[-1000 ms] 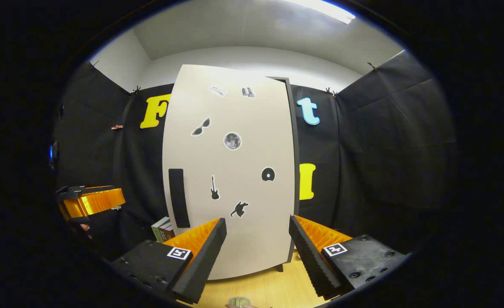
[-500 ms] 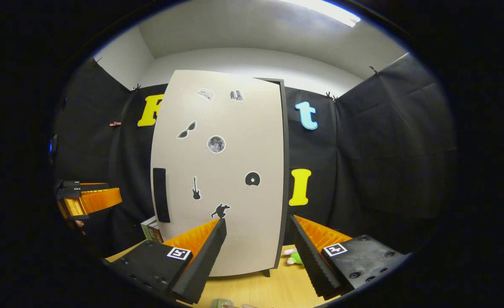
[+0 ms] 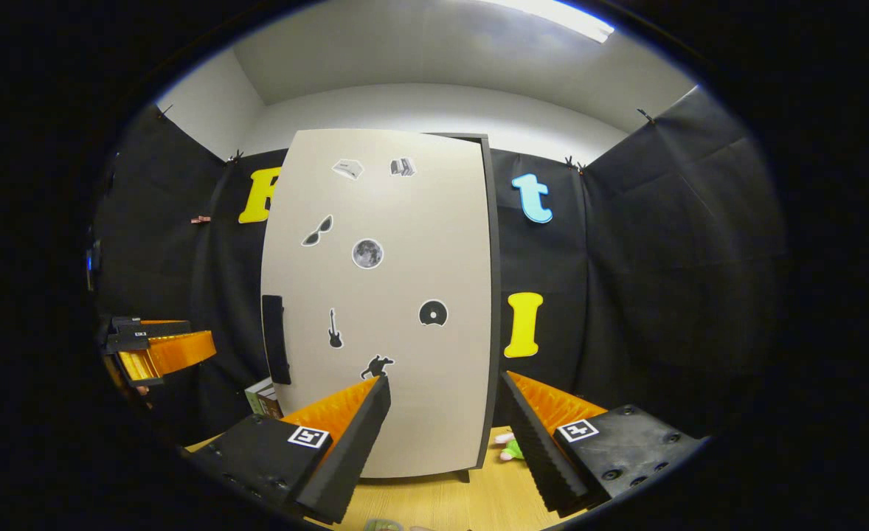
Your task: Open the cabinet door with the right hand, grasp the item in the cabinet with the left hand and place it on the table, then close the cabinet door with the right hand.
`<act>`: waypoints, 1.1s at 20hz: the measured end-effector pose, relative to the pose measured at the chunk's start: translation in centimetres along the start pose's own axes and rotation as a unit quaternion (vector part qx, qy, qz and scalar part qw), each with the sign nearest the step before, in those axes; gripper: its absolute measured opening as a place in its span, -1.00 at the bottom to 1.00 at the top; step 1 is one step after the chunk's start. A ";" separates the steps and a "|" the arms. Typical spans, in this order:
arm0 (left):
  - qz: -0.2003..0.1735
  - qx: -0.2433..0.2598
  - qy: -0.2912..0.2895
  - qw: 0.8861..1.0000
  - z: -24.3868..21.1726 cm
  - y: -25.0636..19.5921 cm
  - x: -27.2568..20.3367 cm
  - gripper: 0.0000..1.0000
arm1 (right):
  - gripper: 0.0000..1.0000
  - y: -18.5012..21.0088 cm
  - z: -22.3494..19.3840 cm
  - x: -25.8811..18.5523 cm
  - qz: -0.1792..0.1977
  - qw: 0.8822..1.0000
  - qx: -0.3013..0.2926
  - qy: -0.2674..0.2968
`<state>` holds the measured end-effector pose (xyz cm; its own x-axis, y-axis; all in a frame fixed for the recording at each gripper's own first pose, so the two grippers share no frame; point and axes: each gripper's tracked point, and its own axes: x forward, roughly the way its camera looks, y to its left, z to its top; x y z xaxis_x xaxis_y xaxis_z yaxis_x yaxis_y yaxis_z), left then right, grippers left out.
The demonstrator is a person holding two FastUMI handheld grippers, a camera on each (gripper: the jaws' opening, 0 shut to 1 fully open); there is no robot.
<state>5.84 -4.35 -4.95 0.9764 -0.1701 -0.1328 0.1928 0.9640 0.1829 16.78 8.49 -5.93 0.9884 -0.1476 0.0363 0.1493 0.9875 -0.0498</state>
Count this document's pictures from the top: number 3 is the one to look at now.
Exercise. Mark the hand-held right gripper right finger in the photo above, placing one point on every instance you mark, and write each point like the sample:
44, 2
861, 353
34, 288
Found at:
530, 442

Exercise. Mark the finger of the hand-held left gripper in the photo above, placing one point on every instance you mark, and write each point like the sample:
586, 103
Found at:
125, 324
128, 341

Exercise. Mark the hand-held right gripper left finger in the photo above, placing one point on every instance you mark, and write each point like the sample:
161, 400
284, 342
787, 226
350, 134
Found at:
350, 457

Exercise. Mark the pale green bottle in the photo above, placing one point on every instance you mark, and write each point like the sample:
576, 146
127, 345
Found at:
383, 526

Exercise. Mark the beige cabinet door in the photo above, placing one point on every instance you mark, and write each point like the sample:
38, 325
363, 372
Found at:
405, 383

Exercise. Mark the green and pink toy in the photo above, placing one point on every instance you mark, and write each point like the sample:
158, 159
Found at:
512, 450

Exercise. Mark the dark brown book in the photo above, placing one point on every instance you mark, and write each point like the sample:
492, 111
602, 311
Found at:
271, 405

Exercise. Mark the green book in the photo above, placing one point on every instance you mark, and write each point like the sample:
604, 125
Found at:
252, 402

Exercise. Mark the black backdrop cloth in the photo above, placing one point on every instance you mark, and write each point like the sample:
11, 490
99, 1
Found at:
663, 258

